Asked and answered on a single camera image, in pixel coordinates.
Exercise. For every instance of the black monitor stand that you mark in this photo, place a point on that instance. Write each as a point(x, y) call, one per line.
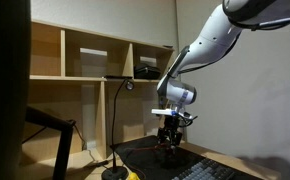
point(47, 137)

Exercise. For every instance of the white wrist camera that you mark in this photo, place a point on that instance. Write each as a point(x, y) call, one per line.
point(168, 112)

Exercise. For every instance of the black mechanical keyboard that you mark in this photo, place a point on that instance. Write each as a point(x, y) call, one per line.
point(206, 169)

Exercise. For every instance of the wooden shelf unit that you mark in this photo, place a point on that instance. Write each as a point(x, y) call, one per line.
point(67, 81)

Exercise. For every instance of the yellow rubber duck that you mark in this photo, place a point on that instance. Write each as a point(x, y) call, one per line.
point(133, 176)

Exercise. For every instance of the black gooseneck desk lamp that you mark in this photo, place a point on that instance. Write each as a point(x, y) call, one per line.
point(115, 172)

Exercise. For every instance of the black bag on shelf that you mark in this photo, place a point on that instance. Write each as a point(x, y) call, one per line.
point(145, 71)

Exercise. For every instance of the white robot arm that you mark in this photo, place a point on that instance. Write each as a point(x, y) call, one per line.
point(235, 77)

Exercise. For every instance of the black desk mat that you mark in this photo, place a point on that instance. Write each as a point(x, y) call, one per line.
point(153, 163)

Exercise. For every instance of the flat dark book on shelf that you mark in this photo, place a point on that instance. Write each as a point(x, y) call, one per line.
point(117, 77)

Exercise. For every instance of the black computer monitor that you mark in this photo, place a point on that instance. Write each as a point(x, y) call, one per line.
point(15, 47)

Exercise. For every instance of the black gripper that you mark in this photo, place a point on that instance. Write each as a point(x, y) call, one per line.
point(169, 132)

